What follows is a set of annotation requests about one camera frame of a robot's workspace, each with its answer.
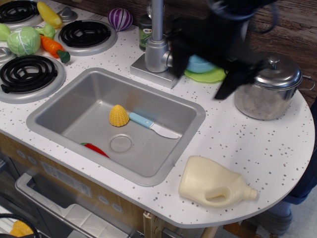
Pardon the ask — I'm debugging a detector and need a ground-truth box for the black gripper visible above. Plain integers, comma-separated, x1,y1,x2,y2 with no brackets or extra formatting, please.
170,14,266,100

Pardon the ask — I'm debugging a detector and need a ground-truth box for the steel pot lid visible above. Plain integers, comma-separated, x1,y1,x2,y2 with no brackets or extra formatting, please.
241,52,303,90

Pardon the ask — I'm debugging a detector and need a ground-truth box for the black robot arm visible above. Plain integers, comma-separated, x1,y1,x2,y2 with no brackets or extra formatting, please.
167,0,273,100

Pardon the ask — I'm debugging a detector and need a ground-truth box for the stainless steel pot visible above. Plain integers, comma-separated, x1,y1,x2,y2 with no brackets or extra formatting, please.
234,74,316,120

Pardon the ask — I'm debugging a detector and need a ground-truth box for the light blue plastic bowl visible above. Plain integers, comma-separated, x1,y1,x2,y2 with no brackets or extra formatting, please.
186,55,215,73

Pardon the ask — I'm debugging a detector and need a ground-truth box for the green plastic plate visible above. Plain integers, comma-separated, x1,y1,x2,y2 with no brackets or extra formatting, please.
185,67,226,83

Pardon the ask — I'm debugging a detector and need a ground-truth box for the silver toy faucet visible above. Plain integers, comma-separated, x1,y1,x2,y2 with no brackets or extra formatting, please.
130,0,178,89

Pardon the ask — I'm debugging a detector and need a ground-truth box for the grey toy sink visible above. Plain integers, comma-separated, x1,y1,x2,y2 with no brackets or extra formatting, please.
26,68,206,186

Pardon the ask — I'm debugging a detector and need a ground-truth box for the purple toy onion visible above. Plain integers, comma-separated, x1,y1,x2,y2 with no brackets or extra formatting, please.
107,8,133,32

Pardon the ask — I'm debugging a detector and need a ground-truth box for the yellow toy corn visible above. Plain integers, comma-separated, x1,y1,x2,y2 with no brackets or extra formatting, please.
109,105,129,127

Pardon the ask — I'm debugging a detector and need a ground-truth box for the cream plastic jug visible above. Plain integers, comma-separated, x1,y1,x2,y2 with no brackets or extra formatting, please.
178,156,258,208

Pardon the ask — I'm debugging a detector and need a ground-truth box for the back right black burner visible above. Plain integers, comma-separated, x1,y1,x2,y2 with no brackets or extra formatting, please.
54,20,117,57

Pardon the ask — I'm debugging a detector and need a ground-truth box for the black burner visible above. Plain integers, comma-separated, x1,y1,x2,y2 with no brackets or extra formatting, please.
54,20,117,57
0,0,43,30
0,55,66,104

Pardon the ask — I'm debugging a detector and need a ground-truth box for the red toy chili pepper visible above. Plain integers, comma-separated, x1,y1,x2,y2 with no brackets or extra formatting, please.
81,142,110,158

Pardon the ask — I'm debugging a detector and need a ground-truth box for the grey stove knob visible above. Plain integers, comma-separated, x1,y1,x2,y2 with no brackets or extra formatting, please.
57,7,78,23
0,47,16,64

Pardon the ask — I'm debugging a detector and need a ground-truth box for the orange toy carrot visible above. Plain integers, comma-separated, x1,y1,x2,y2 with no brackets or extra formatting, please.
40,35,70,63

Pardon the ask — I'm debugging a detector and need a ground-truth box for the yellow toy squash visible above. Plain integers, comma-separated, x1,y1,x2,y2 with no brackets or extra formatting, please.
37,1,62,29

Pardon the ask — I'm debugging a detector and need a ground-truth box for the light green toy vegetable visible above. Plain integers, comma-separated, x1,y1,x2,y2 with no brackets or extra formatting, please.
34,23,55,39

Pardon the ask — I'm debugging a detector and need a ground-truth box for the green toy cabbage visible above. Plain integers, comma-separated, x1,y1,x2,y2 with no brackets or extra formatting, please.
6,27,41,56

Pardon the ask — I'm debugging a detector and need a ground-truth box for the front left black burner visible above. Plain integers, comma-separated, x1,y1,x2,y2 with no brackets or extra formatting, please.
0,55,66,104

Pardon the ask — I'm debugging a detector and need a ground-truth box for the back left black burner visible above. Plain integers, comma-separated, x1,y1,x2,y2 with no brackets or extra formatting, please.
0,0,43,30

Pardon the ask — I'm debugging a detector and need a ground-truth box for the grey stove knob left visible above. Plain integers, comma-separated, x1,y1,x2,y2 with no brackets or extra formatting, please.
0,47,16,64

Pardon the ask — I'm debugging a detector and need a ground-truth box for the pale green toy pear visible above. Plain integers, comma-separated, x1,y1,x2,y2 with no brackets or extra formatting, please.
0,23,11,41

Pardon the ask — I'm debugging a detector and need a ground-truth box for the toy oven door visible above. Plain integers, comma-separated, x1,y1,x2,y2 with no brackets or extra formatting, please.
0,171,139,238

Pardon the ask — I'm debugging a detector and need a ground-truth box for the blue handled toy knife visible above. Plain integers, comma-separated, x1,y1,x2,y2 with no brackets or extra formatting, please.
129,113,178,139

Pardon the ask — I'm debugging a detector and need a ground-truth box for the yellow object with black cable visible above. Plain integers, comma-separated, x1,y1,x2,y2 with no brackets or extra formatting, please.
0,213,42,238

